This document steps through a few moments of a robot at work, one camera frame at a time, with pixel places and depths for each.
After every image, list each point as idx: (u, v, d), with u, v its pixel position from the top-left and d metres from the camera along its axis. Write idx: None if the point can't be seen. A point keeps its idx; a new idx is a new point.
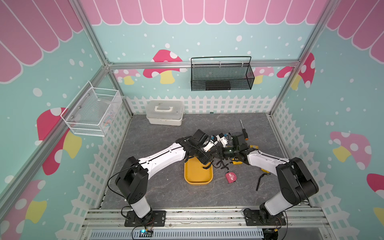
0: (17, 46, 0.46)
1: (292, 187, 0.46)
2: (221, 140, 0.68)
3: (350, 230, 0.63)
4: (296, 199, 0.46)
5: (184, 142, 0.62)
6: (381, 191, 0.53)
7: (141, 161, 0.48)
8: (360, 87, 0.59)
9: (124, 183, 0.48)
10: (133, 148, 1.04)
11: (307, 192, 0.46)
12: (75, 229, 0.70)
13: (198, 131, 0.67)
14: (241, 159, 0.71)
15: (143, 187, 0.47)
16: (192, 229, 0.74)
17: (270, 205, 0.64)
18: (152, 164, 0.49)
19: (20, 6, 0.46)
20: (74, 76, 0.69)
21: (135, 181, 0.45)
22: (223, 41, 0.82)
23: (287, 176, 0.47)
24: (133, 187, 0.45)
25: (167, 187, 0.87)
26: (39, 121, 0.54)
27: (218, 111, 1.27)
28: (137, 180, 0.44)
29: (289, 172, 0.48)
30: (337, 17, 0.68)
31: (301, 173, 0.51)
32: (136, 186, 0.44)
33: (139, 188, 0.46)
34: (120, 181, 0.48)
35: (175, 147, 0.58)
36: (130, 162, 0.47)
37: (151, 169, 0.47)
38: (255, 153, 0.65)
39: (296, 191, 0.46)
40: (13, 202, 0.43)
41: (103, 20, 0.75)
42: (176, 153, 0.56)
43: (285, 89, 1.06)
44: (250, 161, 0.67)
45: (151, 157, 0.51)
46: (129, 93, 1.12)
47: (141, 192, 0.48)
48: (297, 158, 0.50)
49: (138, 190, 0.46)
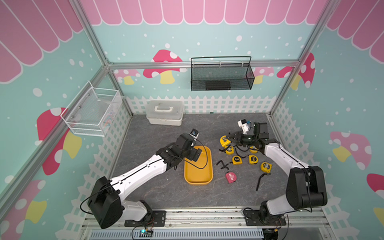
0: (17, 46, 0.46)
1: (299, 193, 0.45)
2: (242, 127, 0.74)
3: (350, 230, 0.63)
4: (298, 205, 0.45)
5: (166, 152, 0.57)
6: (381, 191, 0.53)
7: (113, 182, 0.44)
8: (359, 87, 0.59)
9: (96, 206, 0.44)
10: (133, 148, 1.04)
11: (313, 202, 0.45)
12: (75, 229, 0.70)
13: (181, 138, 0.60)
14: (258, 147, 0.68)
15: (116, 210, 0.43)
16: (192, 229, 0.74)
17: (270, 204, 0.65)
18: (125, 183, 0.44)
19: (20, 6, 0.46)
20: (74, 76, 0.69)
21: (105, 206, 0.41)
22: (223, 41, 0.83)
23: (298, 182, 0.45)
24: (103, 212, 0.41)
25: (167, 187, 0.87)
26: (39, 121, 0.54)
27: (218, 111, 1.27)
28: (107, 205, 0.40)
29: (302, 179, 0.45)
30: (337, 17, 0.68)
31: (314, 182, 0.48)
32: (106, 211, 0.40)
33: (112, 212, 0.42)
34: (92, 203, 0.44)
35: (155, 159, 0.53)
36: (100, 184, 0.42)
37: (123, 190, 0.43)
38: (275, 146, 0.61)
39: (301, 197, 0.45)
40: (12, 202, 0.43)
41: (103, 20, 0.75)
42: (155, 167, 0.51)
43: (285, 89, 1.06)
44: (265, 152, 0.65)
45: (125, 176, 0.46)
46: (129, 93, 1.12)
47: (115, 215, 0.44)
48: (317, 167, 0.47)
49: (111, 214, 0.42)
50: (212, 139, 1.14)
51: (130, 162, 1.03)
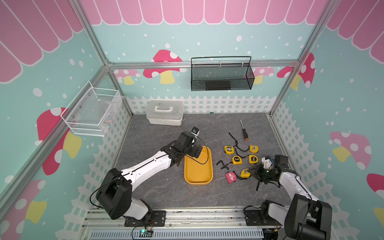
0: (17, 47, 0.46)
1: (297, 220, 0.43)
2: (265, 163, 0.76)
3: (350, 231, 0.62)
4: (293, 233, 0.42)
5: (169, 149, 0.61)
6: (381, 191, 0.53)
7: (124, 173, 0.46)
8: (359, 87, 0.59)
9: (106, 197, 0.45)
10: (133, 148, 1.04)
11: (311, 236, 0.41)
12: (75, 229, 0.70)
13: (183, 135, 0.64)
14: (274, 173, 0.67)
15: (126, 201, 0.45)
16: (192, 229, 0.74)
17: (273, 207, 0.64)
18: (135, 175, 0.47)
19: (20, 6, 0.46)
20: (74, 76, 0.69)
21: (118, 195, 0.42)
22: (223, 41, 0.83)
23: (299, 209, 0.43)
24: (115, 201, 0.42)
25: (167, 187, 0.87)
26: (39, 121, 0.54)
27: (218, 111, 1.27)
28: (120, 193, 0.42)
29: (305, 207, 0.43)
30: (337, 17, 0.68)
31: (319, 219, 0.45)
32: (119, 200, 0.42)
33: (123, 202, 0.44)
34: (102, 195, 0.45)
35: (160, 155, 0.57)
36: (112, 174, 0.44)
37: (134, 179, 0.45)
38: (291, 175, 0.59)
39: (297, 225, 0.42)
40: (12, 202, 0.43)
41: (103, 20, 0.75)
42: (161, 161, 0.55)
43: (285, 89, 1.06)
44: (281, 180, 0.63)
45: (134, 168, 0.48)
46: (129, 93, 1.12)
47: (124, 205, 0.45)
48: (327, 204, 0.43)
49: (121, 204, 0.44)
50: (212, 139, 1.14)
51: (130, 162, 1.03)
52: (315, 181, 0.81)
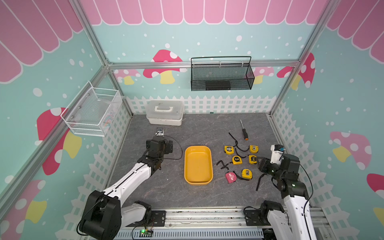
0: (16, 46, 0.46)
1: None
2: (274, 152, 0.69)
3: (350, 230, 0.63)
4: None
5: (146, 159, 0.62)
6: (381, 191, 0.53)
7: (108, 191, 0.45)
8: (359, 87, 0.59)
9: (93, 223, 0.42)
10: (133, 148, 1.04)
11: None
12: (75, 229, 0.70)
13: (153, 143, 0.64)
14: (280, 187, 0.56)
15: (116, 218, 0.43)
16: (192, 229, 0.74)
17: (272, 217, 0.63)
18: (120, 189, 0.46)
19: (20, 6, 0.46)
20: (74, 76, 0.69)
21: (107, 215, 0.41)
22: (223, 41, 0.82)
23: None
24: (105, 223, 0.40)
25: (167, 187, 0.87)
26: (39, 121, 0.54)
27: (218, 111, 1.27)
28: (109, 212, 0.41)
29: None
30: (337, 17, 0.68)
31: None
32: (110, 220, 0.40)
33: (113, 221, 0.42)
34: (87, 222, 0.42)
35: (139, 166, 0.57)
36: (94, 198, 0.42)
37: (120, 194, 0.45)
38: (298, 206, 0.49)
39: None
40: (13, 201, 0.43)
41: (103, 20, 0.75)
42: (141, 171, 0.55)
43: (285, 89, 1.06)
44: (285, 202, 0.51)
45: (117, 184, 0.48)
46: (129, 93, 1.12)
47: (115, 223, 0.43)
48: None
49: (112, 223, 0.42)
50: (211, 139, 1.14)
51: (130, 162, 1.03)
52: (315, 181, 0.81)
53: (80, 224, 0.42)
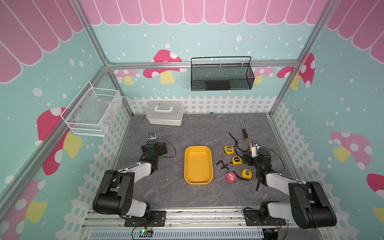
0: (16, 46, 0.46)
1: (303, 207, 0.44)
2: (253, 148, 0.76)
3: (350, 230, 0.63)
4: (305, 222, 0.43)
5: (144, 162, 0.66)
6: (381, 191, 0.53)
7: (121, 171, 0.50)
8: (359, 87, 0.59)
9: (108, 197, 0.45)
10: (133, 148, 1.04)
11: (320, 219, 0.42)
12: (75, 229, 0.70)
13: (147, 147, 0.72)
14: (260, 179, 0.70)
15: (130, 192, 0.48)
16: (192, 229, 0.74)
17: (272, 206, 0.64)
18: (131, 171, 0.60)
19: (20, 6, 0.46)
20: (74, 76, 0.69)
21: (124, 184, 0.46)
22: (223, 41, 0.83)
23: (299, 195, 0.45)
24: (123, 191, 0.45)
25: (167, 187, 0.87)
26: (39, 121, 0.54)
27: (218, 111, 1.27)
28: (127, 181, 0.46)
29: (302, 192, 0.46)
30: (337, 17, 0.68)
31: (317, 199, 0.48)
32: (127, 188, 0.45)
33: (129, 192, 0.47)
34: (103, 197, 0.45)
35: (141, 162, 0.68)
36: (110, 174, 0.47)
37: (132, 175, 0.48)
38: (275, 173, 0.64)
39: (306, 212, 0.43)
40: (13, 201, 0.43)
41: (103, 20, 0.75)
42: (144, 164, 0.63)
43: (285, 89, 1.06)
44: (268, 183, 0.66)
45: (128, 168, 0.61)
46: (129, 93, 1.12)
47: (129, 197, 0.47)
48: (316, 184, 0.47)
49: (128, 195, 0.46)
50: (211, 139, 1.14)
51: (130, 162, 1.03)
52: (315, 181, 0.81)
53: (95, 199, 0.44)
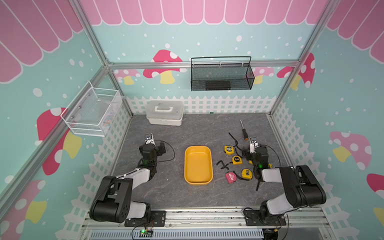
0: (16, 46, 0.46)
1: (294, 185, 0.47)
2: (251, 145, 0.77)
3: (350, 230, 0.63)
4: (297, 199, 0.45)
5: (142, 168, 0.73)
6: (381, 191, 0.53)
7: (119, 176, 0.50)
8: (359, 87, 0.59)
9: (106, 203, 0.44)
10: (133, 148, 1.04)
11: (311, 196, 0.45)
12: (75, 229, 0.70)
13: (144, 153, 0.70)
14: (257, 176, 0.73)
15: (128, 198, 0.47)
16: (192, 229, 0.74)
17: (271, 204, 0.65)
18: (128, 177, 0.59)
19: (20, 6, 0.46)
20: (74, 76, 0.69)
21: (122, 190, 0.45)
22: (223, 41, 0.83)
23: (289, 176, 0.49)
24: (121, 197, 0.44)
25: (167, 187, 0.87)
26: (39, 121, 0.54)
27: (218, 111, 1.27)
28: (125, 187, 0.46)
29: (291, 173, 0.50)
30: (337, 17, 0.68)
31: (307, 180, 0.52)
32: (125, 194, 0.45)
33: (126, 198, 0.46)
34: (100, 204, 0.44)
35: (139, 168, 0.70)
36: (108, 181, 0.47)
37: None
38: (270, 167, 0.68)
39: (297, 190, 0.46)
40: (13, 201, 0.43)
41: (103, 20, 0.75)
42: (142, 170, 0.62)
43: (285, 89, 1.06)
44: (264, 178, 0.69)
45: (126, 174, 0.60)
46: (129, 93, 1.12)
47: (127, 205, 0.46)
48: (305, 168, 0.51)
49: (125, 201, 0.45)
50: (211, 139, 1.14)
51: (130, 162, 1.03)
52: None
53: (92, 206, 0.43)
